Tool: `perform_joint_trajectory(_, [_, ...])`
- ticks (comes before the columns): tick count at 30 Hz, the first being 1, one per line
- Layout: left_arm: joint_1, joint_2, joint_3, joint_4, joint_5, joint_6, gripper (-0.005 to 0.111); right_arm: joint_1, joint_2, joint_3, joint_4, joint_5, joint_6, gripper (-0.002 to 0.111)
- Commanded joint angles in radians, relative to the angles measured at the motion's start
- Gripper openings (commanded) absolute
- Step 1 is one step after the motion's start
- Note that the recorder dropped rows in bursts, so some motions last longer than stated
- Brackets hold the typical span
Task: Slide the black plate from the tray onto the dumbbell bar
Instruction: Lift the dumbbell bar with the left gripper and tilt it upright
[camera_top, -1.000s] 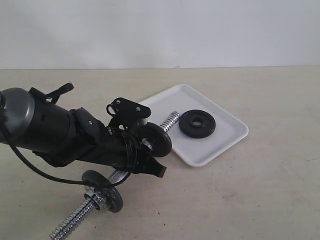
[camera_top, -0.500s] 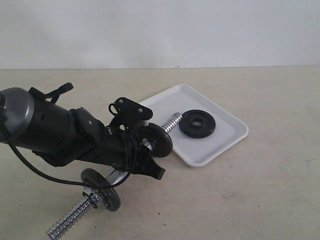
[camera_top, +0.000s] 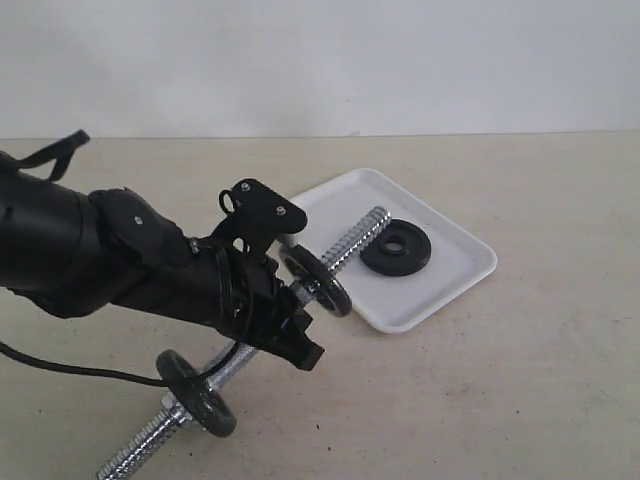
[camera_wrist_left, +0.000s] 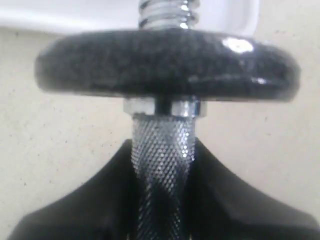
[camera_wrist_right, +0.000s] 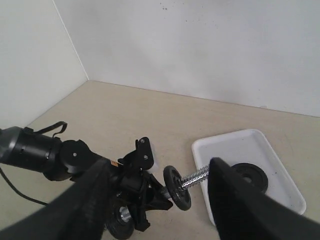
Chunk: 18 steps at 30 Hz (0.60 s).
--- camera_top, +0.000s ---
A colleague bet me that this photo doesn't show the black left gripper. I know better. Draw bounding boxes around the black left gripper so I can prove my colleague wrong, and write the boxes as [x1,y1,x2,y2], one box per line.
[214,249,325,371]

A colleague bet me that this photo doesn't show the chrome dumbbell bar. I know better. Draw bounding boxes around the chrome dumbbell bar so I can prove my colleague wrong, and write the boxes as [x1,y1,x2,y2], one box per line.
[96,206,391,479]

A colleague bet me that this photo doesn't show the black far-end weight plate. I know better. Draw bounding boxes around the black far-end weight plate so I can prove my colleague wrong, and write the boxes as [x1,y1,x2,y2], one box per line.
[279,245,352,318]

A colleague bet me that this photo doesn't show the black near-end weight plate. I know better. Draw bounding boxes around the black near-end weight plate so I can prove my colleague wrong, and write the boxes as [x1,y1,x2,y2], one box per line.
[156,349,237,438]

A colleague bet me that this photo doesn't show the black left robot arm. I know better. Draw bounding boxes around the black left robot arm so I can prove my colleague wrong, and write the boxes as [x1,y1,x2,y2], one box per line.
[1,156,323,371]

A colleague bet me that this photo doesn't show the chrome collar nut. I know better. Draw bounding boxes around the chrome collar nut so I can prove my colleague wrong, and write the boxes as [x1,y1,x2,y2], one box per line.
[161,392,184,414]

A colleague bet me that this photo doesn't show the white plastic tray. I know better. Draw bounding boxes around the white plastic tray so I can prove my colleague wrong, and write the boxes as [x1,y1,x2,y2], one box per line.
[290,168,498,334]

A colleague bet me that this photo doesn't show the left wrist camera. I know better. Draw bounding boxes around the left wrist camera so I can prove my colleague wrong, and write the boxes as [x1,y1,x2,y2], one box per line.
[211,178,308,259]

